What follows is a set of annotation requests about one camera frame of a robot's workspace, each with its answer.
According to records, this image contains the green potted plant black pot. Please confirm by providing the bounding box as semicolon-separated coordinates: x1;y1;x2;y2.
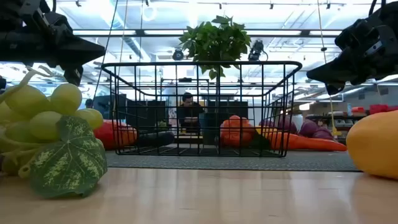
178;14;252;146

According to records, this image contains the grey woven placemat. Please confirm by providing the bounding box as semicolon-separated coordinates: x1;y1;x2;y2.
104;149;361;172

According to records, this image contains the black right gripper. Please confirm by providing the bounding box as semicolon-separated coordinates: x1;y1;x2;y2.
306;1;398;95

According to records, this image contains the red and yellow mango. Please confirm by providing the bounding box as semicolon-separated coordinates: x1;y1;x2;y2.
92;119;138;151

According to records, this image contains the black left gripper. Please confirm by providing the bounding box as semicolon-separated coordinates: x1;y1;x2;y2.
0;18;106;86

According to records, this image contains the black computer monitor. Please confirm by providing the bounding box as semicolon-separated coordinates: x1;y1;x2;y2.
92;94;127;121

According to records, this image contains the hanging yellow cord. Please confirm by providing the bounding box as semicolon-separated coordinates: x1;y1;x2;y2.
316;0;343;138

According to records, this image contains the dark purple eggplant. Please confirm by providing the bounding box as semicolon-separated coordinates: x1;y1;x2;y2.
136;131;176;148

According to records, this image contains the green grape bunch with leaf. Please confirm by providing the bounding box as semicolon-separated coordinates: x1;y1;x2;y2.
0;65;108;199

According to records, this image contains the black mounted camera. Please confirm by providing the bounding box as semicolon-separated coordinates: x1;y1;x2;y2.
248;39;269;62
172;47;185;62

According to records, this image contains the orange carrot with green leaves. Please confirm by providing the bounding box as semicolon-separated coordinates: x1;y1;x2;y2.
251;131;348;152

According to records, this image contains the yellow orange oval fruit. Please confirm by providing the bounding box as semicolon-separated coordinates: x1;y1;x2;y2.
345;110;398;180

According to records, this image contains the red bell pepper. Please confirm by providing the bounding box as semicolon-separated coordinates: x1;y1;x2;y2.
220;114;256;148

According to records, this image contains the black storage shelf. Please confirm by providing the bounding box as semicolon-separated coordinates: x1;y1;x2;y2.
306;112;398;146

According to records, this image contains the black overhead bar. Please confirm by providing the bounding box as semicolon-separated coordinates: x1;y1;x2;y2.
72;28;343;39

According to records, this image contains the black wire basket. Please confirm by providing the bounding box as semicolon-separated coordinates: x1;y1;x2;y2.
101;60;303;158

